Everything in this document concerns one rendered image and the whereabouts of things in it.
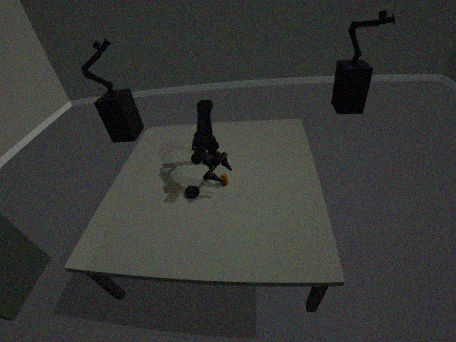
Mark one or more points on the orange knob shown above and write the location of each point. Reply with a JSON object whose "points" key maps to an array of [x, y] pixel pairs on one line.
{"points": [[223, 177]]}

